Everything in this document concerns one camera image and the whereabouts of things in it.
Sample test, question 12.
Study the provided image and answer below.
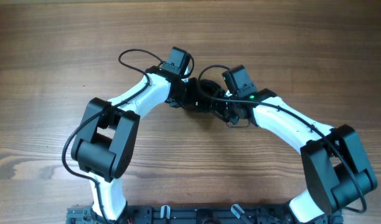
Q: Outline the black USB cable blue plug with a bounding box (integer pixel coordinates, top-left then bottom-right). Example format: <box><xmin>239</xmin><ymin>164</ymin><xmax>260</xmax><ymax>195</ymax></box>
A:
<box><xmin>197</xmin><ymin>79</ymin><xmax>225</xmax><ymax>110</ymax></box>

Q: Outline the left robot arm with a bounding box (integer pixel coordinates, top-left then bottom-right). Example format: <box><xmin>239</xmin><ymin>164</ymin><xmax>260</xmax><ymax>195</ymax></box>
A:
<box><xmin>63</xmin><ymin>47</ymin><xmax>212</xmax><ymax>223</ymax></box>

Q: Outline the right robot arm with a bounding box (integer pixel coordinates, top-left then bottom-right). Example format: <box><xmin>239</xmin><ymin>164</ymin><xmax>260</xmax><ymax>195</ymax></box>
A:
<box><xmin>212</xmin><ymin>65</ymin><xmax>378</xmax><ymax>223</ymax></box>

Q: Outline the left camera cable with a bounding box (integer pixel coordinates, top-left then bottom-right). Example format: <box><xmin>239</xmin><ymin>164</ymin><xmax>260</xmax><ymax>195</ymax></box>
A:
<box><xmin>61</xmin><ymin>48</ymin><xmax>164</xmax><ymax>224</ymax></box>

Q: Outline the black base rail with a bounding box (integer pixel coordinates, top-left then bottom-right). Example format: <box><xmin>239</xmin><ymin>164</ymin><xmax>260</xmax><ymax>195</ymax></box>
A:
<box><xmin>65</xmin><ymin>204</ymin><xmax>344</xmax><ymax>224</ymax></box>

